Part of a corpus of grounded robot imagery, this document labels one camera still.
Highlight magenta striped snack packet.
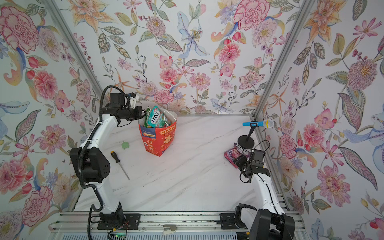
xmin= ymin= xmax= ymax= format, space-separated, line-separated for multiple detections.
xmin=224 ymin=143 xmax=250 ymax=169

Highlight teal snack packet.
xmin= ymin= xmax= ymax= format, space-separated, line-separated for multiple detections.
xmin=149 ymin=106 xmax=170 ymax=128

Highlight red paper gift bag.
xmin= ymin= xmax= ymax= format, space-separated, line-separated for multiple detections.
xmin=139 ymin=109 xmax=178 ymax=157

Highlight green snack packet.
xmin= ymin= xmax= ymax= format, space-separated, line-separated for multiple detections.
xmin=144 ymin=107 xmax=152 ymax=128

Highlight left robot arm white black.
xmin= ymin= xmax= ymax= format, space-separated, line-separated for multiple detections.
xmin=70 ymin=86 xmax=144 ymax=226

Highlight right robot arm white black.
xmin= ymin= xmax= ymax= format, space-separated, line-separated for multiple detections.
xmin=234 ymin=149 xmax=296 ymax=240

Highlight small green toy piece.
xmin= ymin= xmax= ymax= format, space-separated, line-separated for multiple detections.
xmin=121 ymin=142 xmax=130 ymax=150

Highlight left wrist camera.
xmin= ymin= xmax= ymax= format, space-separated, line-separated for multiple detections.
xmin=126 ymin=93 xmax=139 ymax=109

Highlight black handled screwdriver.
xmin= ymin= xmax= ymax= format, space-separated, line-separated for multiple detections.
xmin=111 ymin=151 xmax=130 ymax=180

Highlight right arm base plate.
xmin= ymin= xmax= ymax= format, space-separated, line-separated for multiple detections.
xmin=218 ymin=213 xmax=248 ymax=230

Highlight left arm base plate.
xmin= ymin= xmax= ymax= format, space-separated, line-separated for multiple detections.
xmin=97 ymin=214 xmax=141 ymax=230

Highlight aluminium mounting rail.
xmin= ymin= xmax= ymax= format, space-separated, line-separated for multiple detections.
xmin=47 ymin=211 xmax=307 ymax=233

